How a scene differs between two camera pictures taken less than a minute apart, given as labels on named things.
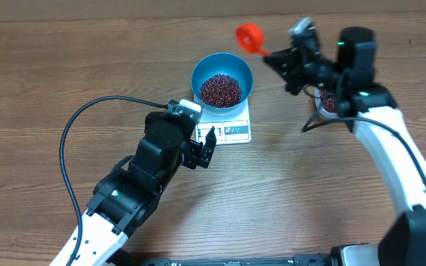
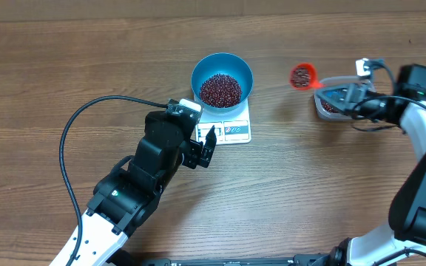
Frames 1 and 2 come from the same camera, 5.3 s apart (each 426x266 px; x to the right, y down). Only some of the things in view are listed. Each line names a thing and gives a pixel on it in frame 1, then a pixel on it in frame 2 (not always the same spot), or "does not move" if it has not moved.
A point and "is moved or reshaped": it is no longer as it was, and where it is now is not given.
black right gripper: x=291 y=60 to x=352 y=96
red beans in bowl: x=220 y=90 does not move
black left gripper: x=193 y=157 does not move
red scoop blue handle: x=250 y=37 is moved or reshaped
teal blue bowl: x=222 y=82 does not move
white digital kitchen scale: x=230 y=128 does not move
